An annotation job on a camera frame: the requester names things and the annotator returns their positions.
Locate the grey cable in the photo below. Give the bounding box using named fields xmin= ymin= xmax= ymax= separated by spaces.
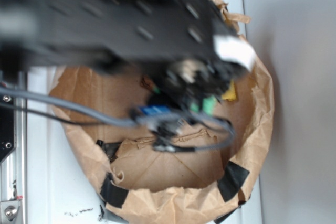
xmin=0 ymin=87 xmax=237 ymax=154

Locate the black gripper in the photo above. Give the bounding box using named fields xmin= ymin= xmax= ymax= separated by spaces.
xmin=148 ymin=60 xmax=248 ymax=111

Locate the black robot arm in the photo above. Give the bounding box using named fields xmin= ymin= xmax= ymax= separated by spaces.
xmin=1 ymin=0 xmax=256 ymax=108

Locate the brown wood bark piece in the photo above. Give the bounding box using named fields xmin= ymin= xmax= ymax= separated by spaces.
xmin=140 ymin=76 xmax=154 ymax=90

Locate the white plastic tray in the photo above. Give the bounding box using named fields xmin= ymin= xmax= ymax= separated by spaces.
xmin=26 ymin=0 xmax=263 ymax=223

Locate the yellow microfibre cloth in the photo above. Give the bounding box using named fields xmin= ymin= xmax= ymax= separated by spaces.
xmin=222 ymin=80 xmax=237 ymax=101

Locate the thin black cable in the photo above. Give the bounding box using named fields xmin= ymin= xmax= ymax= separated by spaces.
xmin=0 ymin=103 xmax=137 ymax=126

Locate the black metal bracket plate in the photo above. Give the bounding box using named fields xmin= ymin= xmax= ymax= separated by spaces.
xmin=1 ymin=94 xmax=17 ymax=164

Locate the green rectangular block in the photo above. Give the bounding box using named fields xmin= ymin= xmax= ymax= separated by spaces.
xmin=189 ymin=96 xmax=217 ymax=116

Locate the brown paper bag container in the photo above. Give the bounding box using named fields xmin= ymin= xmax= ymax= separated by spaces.
xmin=47 ymin=0 xmax=275 ymax=224

